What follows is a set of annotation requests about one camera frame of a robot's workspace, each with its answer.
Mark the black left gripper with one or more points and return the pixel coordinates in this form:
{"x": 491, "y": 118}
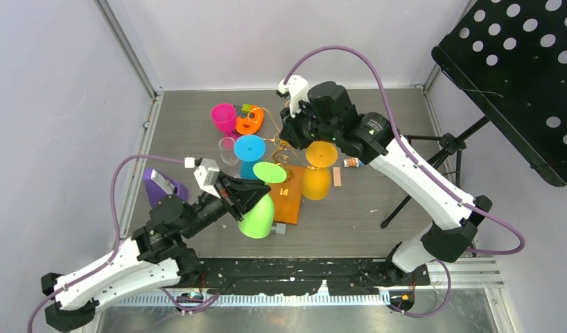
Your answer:
{"x": 240, "y": 194}

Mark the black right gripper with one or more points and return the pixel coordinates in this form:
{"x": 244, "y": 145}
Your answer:
{"x": 290, "y": 132}

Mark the green plastic wine glass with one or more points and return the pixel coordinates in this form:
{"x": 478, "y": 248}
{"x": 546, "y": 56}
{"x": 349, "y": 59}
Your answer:
{"x": 257, "y": 223}

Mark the gold wire wine glass rack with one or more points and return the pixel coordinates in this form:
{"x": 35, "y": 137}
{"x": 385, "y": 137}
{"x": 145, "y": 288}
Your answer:
{"x": 287, "y": 196}

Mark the blue plastic wine glass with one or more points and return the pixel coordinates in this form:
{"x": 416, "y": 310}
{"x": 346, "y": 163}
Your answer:
{"x": 249, "y": 149}

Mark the orange plastic wine glass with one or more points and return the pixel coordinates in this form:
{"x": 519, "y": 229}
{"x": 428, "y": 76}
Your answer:
{"x": 317, "y": 177}

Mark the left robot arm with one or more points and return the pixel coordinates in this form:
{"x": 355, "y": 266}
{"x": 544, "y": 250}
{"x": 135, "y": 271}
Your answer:
{"x": 155, "y": 256}

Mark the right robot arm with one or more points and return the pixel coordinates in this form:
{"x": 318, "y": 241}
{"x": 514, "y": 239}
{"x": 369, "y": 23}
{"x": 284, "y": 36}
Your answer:
{"x": 325, "y": 113}

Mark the clear wine glass left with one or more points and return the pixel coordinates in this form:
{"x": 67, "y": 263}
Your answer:
{"x": 228, "y": 156}

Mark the pink plastic wine glass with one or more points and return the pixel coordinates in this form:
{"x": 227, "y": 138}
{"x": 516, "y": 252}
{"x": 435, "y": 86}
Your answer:
{"x": 224, "y": 117}

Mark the grey bolt tool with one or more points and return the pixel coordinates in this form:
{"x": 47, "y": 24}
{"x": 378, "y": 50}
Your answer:
{"x": 279, "y": 228}

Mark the orange plastic bowl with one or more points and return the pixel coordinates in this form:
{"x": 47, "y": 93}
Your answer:
{"x": 251, "y": 123}

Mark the small wooden block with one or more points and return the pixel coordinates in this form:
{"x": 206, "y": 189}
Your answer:
{"x": 337, "y": 177}

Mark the green lego brick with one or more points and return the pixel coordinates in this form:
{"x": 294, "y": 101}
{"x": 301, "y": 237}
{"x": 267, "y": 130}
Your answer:
{"x": 247, "y": 108}

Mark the purple box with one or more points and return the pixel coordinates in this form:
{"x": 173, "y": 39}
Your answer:
{"x": 159, "y": 185}

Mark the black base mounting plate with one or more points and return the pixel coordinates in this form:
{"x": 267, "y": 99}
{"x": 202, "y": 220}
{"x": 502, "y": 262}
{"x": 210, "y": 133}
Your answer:
{"x": 350, "y": 276}

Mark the black perforated music stand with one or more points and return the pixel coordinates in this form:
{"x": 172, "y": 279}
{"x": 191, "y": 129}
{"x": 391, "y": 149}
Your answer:
{"x": 510, "y": 59}

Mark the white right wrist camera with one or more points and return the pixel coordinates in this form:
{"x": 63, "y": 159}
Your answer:
{"x": 296, "y": 88}

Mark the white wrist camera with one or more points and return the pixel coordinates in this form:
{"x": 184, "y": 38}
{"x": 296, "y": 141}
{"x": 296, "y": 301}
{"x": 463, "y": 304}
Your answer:
{"x": 296, "y": 88}
{"x": 206, "y": 172}

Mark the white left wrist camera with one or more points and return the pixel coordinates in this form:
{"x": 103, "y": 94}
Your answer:
{"x": 206, "y": 172}

